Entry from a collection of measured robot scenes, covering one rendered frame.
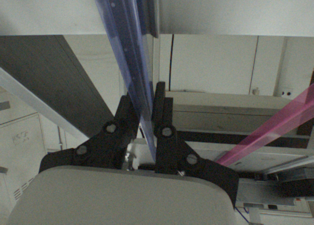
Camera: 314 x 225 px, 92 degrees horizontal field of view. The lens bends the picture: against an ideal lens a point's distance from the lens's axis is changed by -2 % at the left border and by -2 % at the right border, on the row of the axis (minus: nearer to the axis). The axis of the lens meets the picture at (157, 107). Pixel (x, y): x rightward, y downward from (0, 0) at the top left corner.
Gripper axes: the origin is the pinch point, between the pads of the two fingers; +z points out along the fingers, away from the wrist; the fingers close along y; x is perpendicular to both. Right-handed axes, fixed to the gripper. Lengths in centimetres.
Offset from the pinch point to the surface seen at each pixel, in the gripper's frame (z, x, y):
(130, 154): 3.3, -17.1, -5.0
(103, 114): 5.4, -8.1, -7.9
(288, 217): 0, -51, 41
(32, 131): 34, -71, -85
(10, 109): 36, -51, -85
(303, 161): 3.2, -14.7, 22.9
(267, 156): 3.0, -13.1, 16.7
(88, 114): 2.9, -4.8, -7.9
